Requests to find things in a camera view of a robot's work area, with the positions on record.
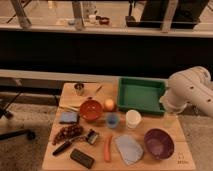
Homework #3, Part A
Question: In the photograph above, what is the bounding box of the white cup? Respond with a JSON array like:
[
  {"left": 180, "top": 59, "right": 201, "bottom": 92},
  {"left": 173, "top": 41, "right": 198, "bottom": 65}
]
[{"left": 125, "top": 110, "right": 142, "bottom": 129}]

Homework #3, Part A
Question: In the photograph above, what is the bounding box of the black rectangular block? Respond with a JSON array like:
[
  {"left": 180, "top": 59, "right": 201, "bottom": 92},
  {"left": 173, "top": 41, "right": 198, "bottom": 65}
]
[{"left": 70, "top": 149, "right": 95, "bottom": 169}]

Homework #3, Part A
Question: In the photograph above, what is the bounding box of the wooden spoon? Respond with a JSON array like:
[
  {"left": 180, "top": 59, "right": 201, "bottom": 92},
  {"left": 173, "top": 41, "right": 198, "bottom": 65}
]
[{"left": 87, "top": 85, "right": 102, "bottom": 100}]

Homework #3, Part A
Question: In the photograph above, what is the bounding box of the peach coloured ball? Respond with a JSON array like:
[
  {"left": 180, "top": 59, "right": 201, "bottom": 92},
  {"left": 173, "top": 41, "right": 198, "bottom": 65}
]
[{"left": 104, "top": 99, "right": 115, "bottom": 111}]

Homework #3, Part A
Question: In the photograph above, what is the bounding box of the green plastic tray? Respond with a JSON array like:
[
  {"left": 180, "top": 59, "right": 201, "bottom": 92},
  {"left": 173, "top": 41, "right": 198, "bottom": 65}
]
[{"left": 117, "top": 77, "right": 166, "bottom": 116}]

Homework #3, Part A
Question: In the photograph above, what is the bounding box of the orange carrot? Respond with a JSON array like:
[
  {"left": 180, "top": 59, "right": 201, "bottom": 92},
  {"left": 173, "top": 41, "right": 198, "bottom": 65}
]
[{"left": 103, "top": 134, "right": 113, "bottom": 162}]

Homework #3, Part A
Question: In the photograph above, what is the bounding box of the light blue cloth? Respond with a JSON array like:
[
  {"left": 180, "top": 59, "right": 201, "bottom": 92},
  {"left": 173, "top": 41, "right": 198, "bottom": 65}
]
[{"left": 115, "top": 134, "right": 144, "bottom": 165}]

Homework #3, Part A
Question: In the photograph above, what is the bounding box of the purple bowl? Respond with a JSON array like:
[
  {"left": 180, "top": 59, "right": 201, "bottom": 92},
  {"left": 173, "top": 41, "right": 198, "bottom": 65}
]
[{"left": 144, "top": 128, "right": 175, "bottom": 160}]

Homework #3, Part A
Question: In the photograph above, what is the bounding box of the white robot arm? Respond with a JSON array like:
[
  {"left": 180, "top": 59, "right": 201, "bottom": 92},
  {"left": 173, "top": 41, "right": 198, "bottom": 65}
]
[{"left": 159, "top": 66, "right": 213, "bottom": 128}]

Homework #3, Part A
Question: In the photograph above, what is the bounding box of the small metal cup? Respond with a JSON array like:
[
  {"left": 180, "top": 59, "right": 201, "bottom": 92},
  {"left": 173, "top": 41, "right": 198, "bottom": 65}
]
[{"left": 74, "top": 82, "right": 84, "bottom": 96}]

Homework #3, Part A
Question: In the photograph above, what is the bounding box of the blue sponge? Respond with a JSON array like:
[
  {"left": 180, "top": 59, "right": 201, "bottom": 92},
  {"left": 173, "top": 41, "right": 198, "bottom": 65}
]
[{"left": 59, "top": 112, "right": 78, "bottom": 123}]

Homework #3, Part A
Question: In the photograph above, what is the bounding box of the orange red bowl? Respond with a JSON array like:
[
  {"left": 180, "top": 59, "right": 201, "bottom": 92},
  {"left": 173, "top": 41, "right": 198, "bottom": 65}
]
[{"left": 79, "top": 100, "right": 103, "bottom": 122}]

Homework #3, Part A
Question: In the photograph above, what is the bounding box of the black office chair base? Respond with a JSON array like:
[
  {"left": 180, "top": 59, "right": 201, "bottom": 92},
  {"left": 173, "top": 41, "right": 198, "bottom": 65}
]
[{"left": 0, "top": 91, "right": 37, "bottom": 142}]

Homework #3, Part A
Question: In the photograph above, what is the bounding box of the small blue cup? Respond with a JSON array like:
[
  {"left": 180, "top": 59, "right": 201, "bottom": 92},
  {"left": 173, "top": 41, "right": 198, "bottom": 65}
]
[{"left": 105, "top": 113, "right": 119, "bottom": 129}]

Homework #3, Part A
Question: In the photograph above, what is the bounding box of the bunch of dark grapes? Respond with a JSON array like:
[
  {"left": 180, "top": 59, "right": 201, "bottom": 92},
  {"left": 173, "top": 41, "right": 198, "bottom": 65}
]
[{"left": 52, "top": 124, "right": 83, "bottom": 145}]

